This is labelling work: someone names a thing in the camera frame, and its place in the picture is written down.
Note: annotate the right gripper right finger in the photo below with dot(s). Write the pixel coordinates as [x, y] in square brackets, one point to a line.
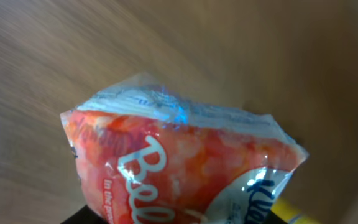
[272, 218]

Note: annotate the yellow lidded small bottle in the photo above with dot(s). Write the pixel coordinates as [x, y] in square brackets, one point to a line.
[290, 214]

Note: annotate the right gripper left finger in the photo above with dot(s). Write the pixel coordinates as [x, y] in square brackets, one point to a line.
[85, 216]

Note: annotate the red white small carton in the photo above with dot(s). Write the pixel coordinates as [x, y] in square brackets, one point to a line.
[146, 155]

